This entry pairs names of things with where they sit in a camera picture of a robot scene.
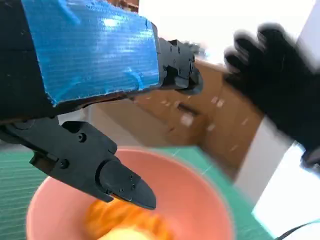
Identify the labelled brown cardboard box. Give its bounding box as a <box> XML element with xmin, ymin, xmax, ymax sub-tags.
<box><xmin>92</xmin><ymin>58</ymin><xmax>226</xmax><ymax>151</ymax></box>

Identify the green cutting mat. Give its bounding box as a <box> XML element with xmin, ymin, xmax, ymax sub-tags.
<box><xmin>0</xmin><ymin>144</ymin><xmax>276</xmax><ymax>240</ymax></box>

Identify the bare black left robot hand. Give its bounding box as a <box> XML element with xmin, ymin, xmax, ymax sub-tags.
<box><xmin>0</xmin><ymin>0</ymin><xmax>204</xmax><ymax>211</ymax></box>

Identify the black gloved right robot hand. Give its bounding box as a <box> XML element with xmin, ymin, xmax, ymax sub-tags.
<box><xmin>223</xmin><ymin>22</ymin><xmax>320</xmax><ymax>173</ymax></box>

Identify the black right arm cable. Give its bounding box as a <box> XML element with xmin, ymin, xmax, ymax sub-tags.
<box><xmin>274</xmin><ymin>219</ymin><xmax>320</xmax><ymax>240</ymax></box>

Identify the plain brown cardboard box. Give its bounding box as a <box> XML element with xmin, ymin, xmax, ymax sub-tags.
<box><xmin>197</xmin><ymin>82</ymin><xmax>266</xmax><ymax>181</ymax></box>

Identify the pink bowl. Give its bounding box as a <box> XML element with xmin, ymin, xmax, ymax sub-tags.
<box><xmin>26</xmin><ymin>148</ymin><xmax>236</xmax><ymax>240</ymax></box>

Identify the long striped toy bread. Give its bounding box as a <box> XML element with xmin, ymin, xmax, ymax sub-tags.
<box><xmin>84</xmin><ymin>197</ymin><xmax>176</xmax><ymax>240</ymax></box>

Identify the white desk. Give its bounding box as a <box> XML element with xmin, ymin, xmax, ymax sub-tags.
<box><xmin>232</xmin><ymin>119</ymin><xmax>320</xmax><ymax>240</ymax></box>

